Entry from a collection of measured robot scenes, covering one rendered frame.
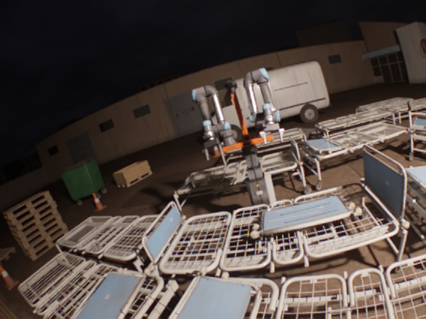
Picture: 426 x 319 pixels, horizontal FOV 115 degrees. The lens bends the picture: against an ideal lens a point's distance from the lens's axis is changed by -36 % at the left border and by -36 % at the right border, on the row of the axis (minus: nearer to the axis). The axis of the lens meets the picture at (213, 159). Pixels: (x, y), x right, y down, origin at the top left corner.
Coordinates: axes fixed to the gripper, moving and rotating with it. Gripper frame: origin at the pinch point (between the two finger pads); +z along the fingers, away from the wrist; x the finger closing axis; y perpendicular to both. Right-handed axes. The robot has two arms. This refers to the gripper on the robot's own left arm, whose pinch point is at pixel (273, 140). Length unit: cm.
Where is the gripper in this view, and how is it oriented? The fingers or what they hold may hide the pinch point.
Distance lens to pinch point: 172.7
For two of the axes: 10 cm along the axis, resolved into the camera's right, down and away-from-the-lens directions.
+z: 1.3, 9.8, -1.7
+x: 9.8, -1.5, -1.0
